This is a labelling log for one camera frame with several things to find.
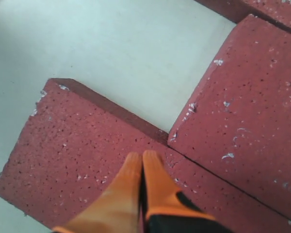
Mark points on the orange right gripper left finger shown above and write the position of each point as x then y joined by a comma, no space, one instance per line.
117,209

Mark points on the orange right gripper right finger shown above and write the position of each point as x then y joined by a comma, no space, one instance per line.
168,210

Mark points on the red brick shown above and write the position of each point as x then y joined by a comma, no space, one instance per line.
73,146
276,12

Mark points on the red brick third row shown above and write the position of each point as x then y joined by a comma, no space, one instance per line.
237,121

